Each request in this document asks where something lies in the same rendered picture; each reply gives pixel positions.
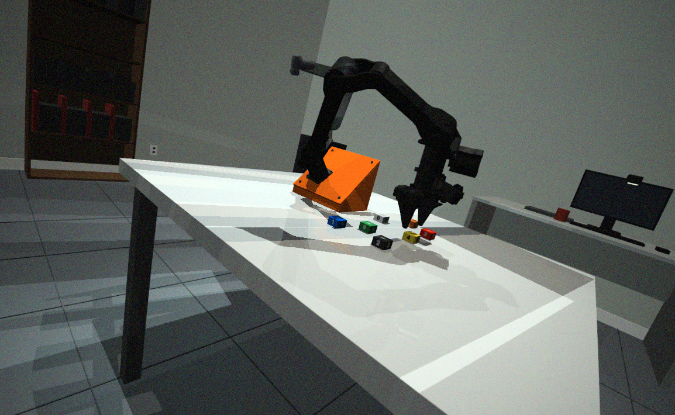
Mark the yellow block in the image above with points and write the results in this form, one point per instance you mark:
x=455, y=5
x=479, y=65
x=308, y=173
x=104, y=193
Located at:
x=411, y=237

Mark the blue block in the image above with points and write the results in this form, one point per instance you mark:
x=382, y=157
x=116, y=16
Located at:
x=337, y=222

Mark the green block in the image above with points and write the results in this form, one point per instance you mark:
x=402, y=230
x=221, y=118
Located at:
x=368, y=227

